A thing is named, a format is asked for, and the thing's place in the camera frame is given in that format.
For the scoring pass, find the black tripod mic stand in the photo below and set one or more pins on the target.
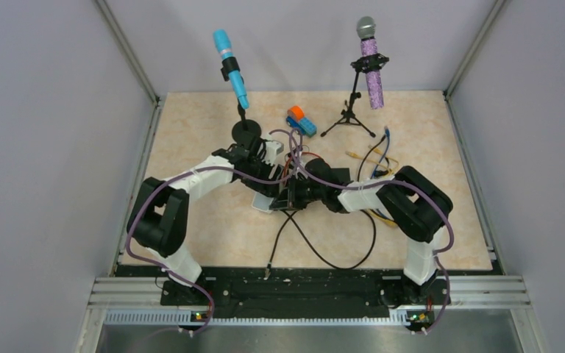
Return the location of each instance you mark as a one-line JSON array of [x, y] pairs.
[[353, 112]]

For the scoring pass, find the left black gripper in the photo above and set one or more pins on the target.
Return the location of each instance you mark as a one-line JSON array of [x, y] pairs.
[[266, 188]]

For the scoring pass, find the cyan microphone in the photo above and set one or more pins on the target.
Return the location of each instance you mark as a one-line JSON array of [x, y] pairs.
[[230, 68]]

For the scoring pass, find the purple glitter microphone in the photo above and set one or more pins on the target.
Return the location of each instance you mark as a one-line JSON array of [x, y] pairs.
[[368, 45]]

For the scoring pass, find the white small hub box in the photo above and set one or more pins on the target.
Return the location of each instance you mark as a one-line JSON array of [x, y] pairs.
[[262, 203]]

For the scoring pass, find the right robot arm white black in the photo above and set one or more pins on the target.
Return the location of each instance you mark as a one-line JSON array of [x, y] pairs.
[[418, 207]]

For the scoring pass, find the colourful toy block truck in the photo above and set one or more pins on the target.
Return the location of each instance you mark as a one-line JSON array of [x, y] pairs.
[[296, 118]]

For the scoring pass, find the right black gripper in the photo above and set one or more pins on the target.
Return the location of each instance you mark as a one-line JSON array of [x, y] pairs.
[[290, 195]]

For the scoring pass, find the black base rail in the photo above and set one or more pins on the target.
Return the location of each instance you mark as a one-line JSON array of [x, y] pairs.
[[305, 293]]

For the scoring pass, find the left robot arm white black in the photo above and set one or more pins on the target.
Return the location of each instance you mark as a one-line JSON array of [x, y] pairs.
[[157, 226]]

